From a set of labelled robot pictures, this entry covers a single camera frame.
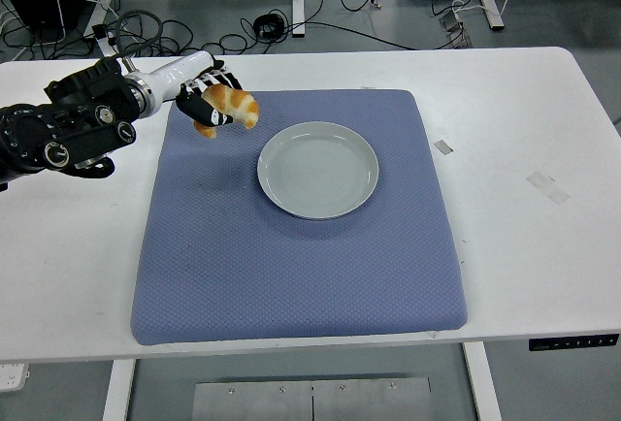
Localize grey round plate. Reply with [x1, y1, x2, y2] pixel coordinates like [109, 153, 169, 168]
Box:
[255, 121, 379, 221]

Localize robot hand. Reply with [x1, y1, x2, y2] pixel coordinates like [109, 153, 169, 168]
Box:
[145, 50, 246, 129]

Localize white table leg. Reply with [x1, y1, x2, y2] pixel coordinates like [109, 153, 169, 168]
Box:
[461, 341, 503, 421]
[100, 360, 137, 421]

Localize grey foot pedal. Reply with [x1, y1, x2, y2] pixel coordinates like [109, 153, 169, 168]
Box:
[438, 9, 473, 49]

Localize croissant bread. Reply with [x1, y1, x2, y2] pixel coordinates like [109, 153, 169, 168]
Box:
[192, 83, 260, 140]

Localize large clear tape piece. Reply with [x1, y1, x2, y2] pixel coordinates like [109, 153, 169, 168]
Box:
[525, 169, 572, 206]

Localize tangled black floor cables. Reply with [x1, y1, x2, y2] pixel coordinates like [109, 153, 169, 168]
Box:
[115, 16, 254, 58]

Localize blue quilted mat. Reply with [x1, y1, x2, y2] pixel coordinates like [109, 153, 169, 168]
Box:
[129, 88, 470, 348]

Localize black table control panel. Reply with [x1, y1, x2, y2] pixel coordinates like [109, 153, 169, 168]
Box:
[527, 332, 621, 353]

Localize coiled black cable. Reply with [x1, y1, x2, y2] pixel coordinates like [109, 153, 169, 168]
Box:
[251, 12, 288, 42]

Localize white power strip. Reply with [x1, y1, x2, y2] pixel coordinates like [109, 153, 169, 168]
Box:
[0, 364, 30, 395]

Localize long black floor cable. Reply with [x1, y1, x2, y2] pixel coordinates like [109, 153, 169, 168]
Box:
[285, 20, 419, 51]

